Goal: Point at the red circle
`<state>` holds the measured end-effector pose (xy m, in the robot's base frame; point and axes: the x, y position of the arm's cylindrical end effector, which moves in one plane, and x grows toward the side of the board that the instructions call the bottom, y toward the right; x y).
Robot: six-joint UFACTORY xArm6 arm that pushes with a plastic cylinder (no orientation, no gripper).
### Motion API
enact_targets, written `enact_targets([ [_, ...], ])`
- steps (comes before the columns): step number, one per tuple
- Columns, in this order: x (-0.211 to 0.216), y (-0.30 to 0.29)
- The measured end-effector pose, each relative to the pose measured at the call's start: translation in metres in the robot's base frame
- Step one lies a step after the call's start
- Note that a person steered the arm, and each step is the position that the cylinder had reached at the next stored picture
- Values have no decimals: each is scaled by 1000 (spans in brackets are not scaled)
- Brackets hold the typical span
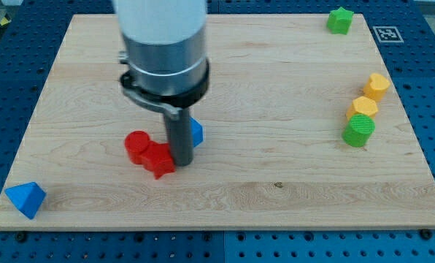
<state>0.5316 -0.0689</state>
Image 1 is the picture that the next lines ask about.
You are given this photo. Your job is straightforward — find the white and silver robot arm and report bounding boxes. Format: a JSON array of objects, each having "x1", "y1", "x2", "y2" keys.
[{"x1": 112, "y1": 0, "x2": 208, "y2": 96}]

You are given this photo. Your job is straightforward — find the blue block behind rod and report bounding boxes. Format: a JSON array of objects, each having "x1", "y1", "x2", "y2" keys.
[{"x1": 190, "y1": 117, "x2": 204, "y2": 147}]

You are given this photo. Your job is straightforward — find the dark grey cylindrical pointer rod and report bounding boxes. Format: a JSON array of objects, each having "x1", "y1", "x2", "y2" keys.
[{"x1": 163, "y1": 108, "x2": 193, "y2": 167}]

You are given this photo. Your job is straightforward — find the red star block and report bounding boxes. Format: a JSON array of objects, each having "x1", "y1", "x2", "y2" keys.
[{"x1": 140, "y1": 141, "x2": 175, "y2": 180}]

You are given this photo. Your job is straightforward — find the red cylinder block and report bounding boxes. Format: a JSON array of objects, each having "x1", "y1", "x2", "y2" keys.
[{"x1": 124, "y1": 131, "x2": 150, "y2": 164}]

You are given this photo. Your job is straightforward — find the light wooden board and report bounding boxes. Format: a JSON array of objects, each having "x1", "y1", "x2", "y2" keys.
[{"x1": 0, "y1": 13, "x2": 435, "y2": 232}]

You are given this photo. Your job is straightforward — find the green cylinder block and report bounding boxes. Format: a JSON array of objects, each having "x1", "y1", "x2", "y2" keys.
[{"x1": 342, "y1": 114, "x2": 376, "y2": 148}]

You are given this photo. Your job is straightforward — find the yellow hexagon block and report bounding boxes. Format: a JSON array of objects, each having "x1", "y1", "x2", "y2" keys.
[{"x1": 346, "y1": 96, "x2": 379, "y2": 120}]

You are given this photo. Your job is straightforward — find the yellow heart block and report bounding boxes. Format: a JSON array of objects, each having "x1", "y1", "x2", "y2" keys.
[{"x1": 363, "y1": 72, "x2": 390, "y2": 102}]

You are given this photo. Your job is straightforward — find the green star block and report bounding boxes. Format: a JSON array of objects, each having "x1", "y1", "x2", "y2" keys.
[{"x1": 326, "y1": 7, "x2": 354, "y2": 35}]

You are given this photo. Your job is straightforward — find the white fiducial marker tag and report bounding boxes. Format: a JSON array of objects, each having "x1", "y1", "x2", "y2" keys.
[{"x1": 373, "y1": 26, "x2": 404, "y2": 43}]

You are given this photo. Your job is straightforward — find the blue triangle block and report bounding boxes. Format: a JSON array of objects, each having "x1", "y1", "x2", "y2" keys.
[{"x1": 4, "y1": 182, "x2": 47, "y2": 220}]

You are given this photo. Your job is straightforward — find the black clamp ring with bracket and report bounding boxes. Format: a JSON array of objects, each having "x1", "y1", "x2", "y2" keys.
[{"x1": 118, "y1": 50, "x2": 210, "y2": 121}]

